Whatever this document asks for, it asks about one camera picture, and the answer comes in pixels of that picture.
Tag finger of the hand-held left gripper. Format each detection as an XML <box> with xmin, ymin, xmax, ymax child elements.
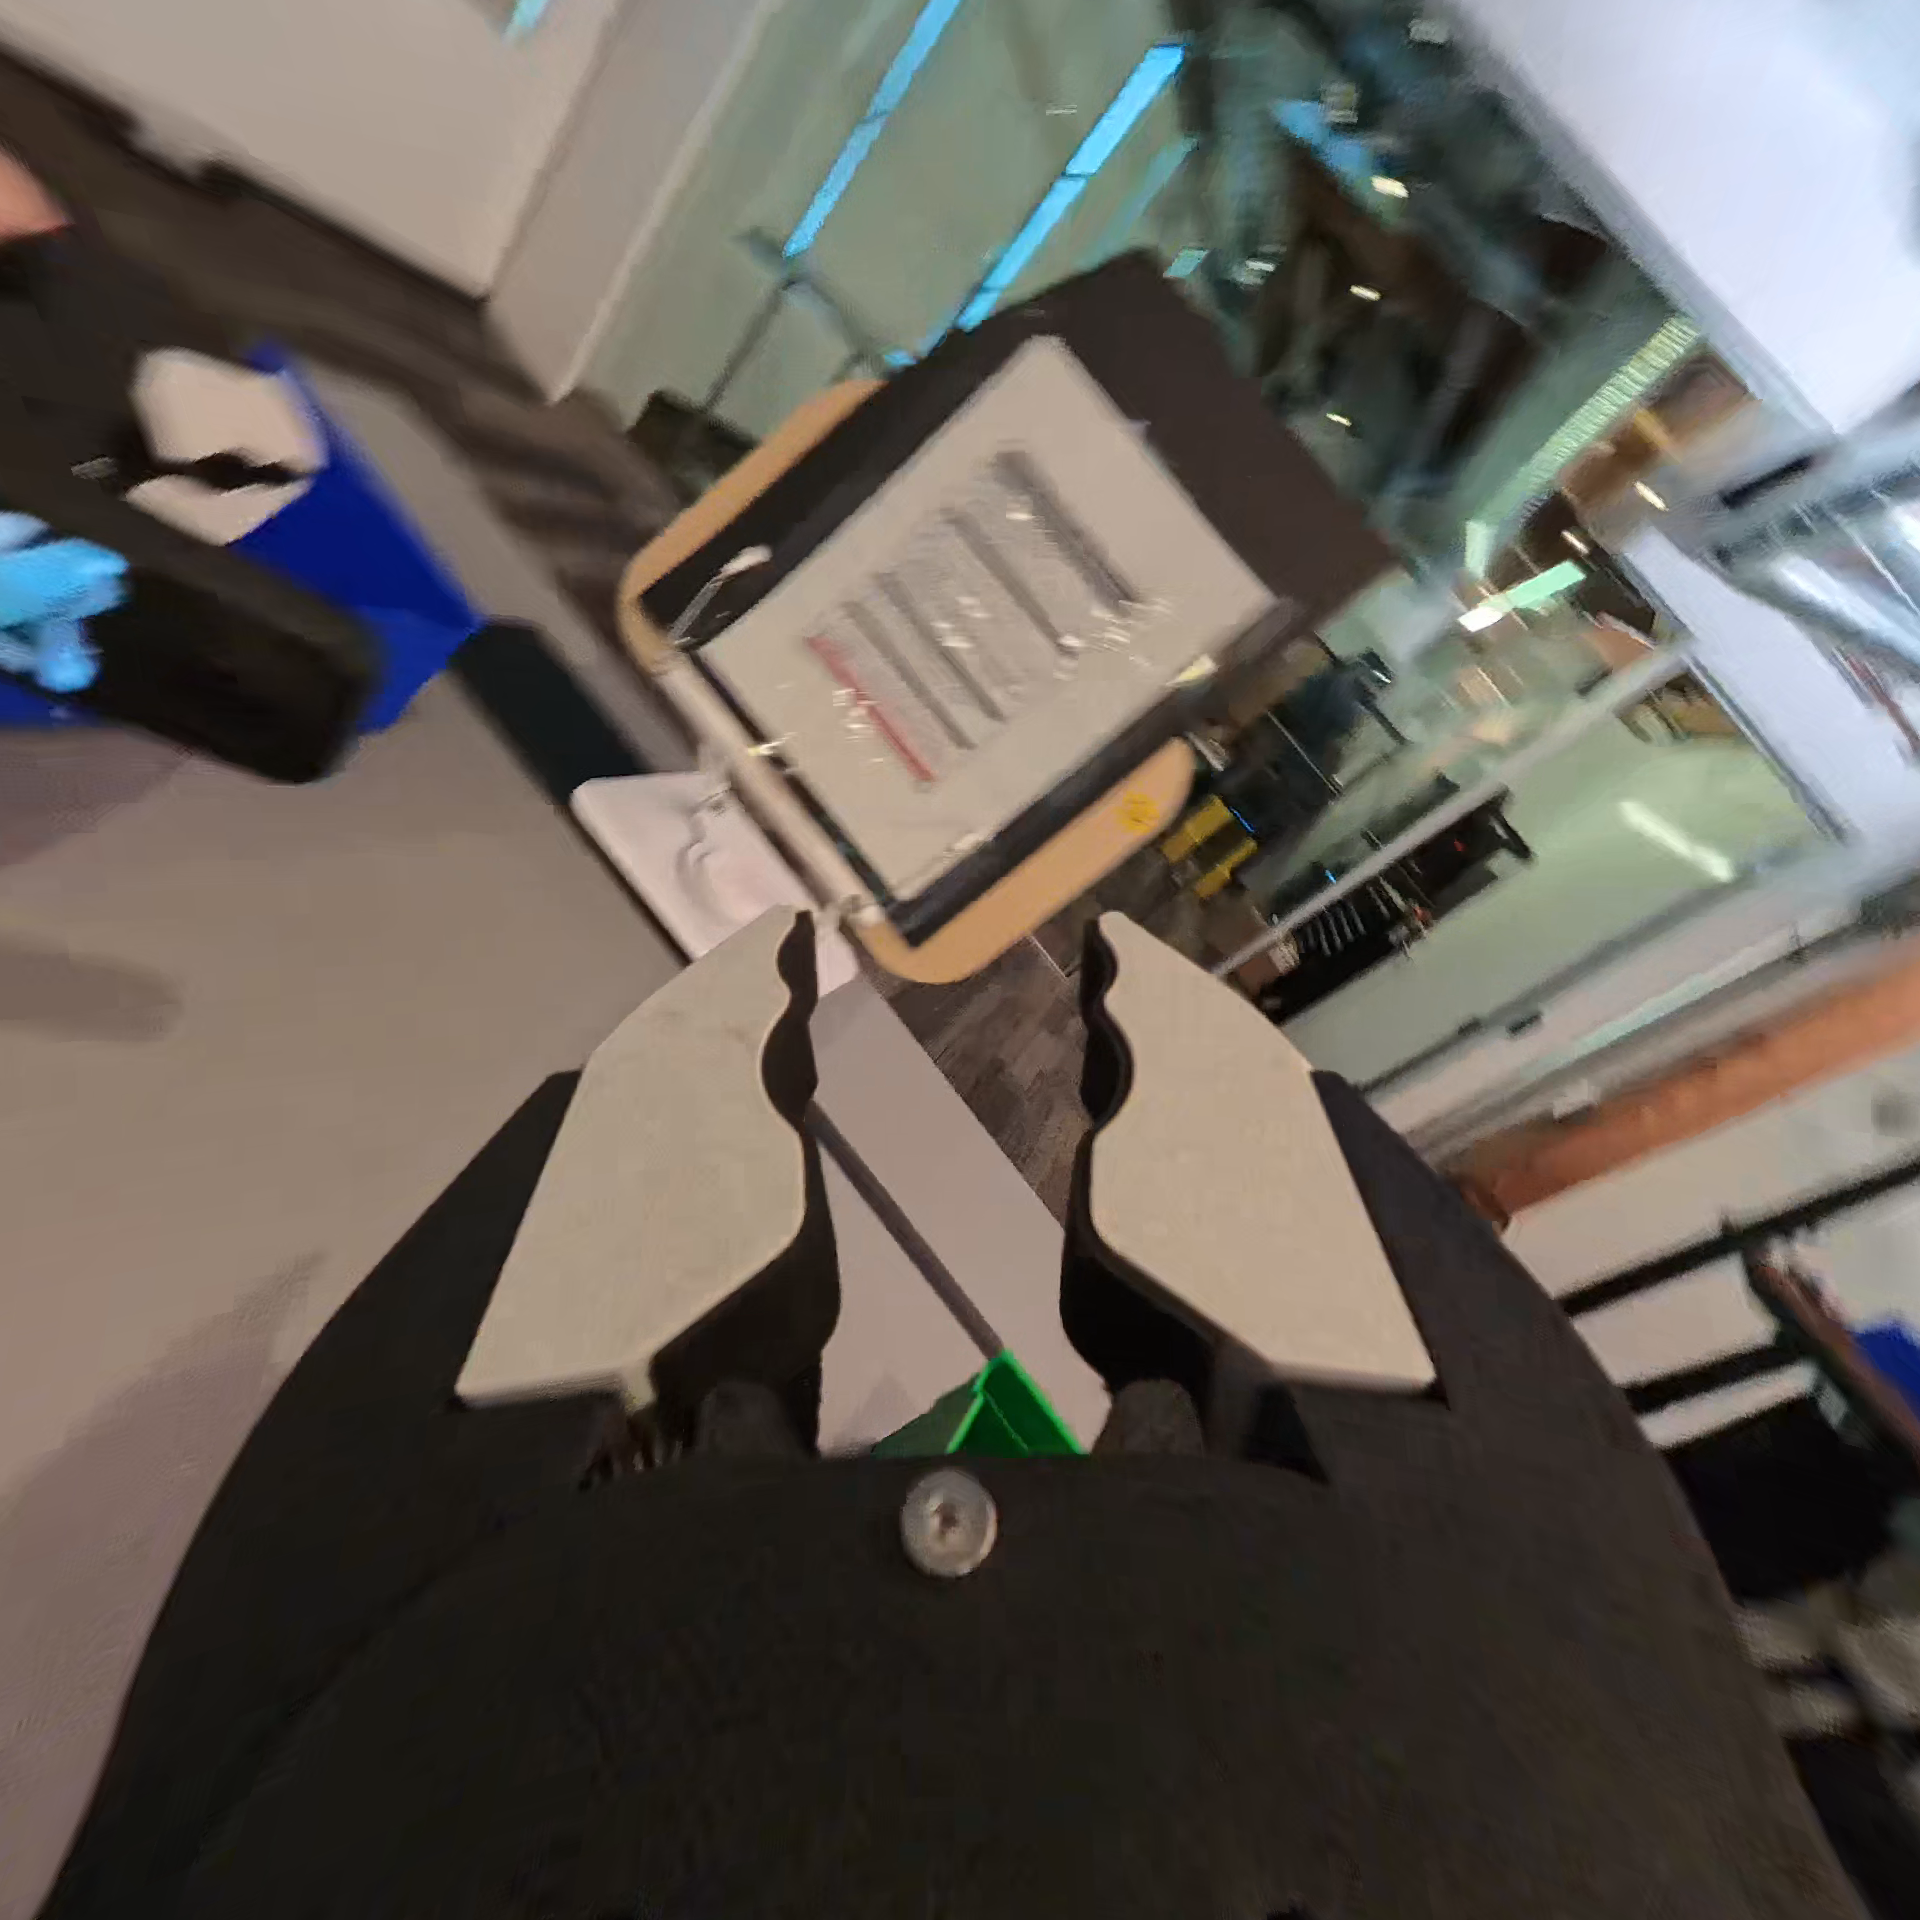
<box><xmin>130</xmin><ymin>349</ymin><xmax>327</xmax><ymax>488</ymax></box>
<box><xmin>150</xmin><ymin>476</ymin><xmax>312</xmax><ymax>548</ymax></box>

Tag wooden framed sign board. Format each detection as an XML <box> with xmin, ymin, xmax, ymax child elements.
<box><xmin>617</xmin><ymin>256</ymin><xmax>1404</xmax><ymax>985</ymax></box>

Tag black pole stand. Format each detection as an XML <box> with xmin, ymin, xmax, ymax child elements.
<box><xmin>1559</xmin><ymin>1152</ymin><xmax>1920</xmax><ymax>1413</ymax></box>

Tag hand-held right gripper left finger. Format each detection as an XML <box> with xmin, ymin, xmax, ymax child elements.
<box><xmin>454</xmin><ymin>909</ymin><xmax>838</xmax><ymax>1410</ymax></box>

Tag black desk mat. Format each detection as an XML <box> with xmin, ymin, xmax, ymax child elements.
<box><xmin>451</xmin><ymin>620</ymin><xmax>667</xmax><ymax>799</ymax></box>

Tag blue plastic bin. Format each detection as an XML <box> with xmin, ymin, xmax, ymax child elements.
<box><xmin>0</xmin><ymin>343</ymin><xmax>485</xmax><ymax>740</ymax></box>

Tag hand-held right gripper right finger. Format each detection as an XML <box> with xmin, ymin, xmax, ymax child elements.
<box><xmin>1062</xmin><ymin>909</ymin><xmax>1444</xmax><ymax>1397</ymax></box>

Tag glass partition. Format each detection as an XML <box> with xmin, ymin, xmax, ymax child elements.
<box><xmin>600</xmin><ymin>0</ymin><xmax>1852</xmax><ymax>1052</ymax></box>

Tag yellow plastic box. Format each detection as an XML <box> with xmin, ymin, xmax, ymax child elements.
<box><xmin>1158</xmin><ymin>793</ymin><xmax>1263</xmax><ymax>905</ymax></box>

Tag green plastic bin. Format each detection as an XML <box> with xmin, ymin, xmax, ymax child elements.
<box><xmin>869</xmin><ymin>1348</ymin><xmax>1088</xmax><ymax>1461</ymax></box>

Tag light blue glove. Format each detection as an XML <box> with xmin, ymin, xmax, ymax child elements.
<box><xmin>0</xmin><ymin>510</ymin><xmax>130</xmax><ymax>695</ymax></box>

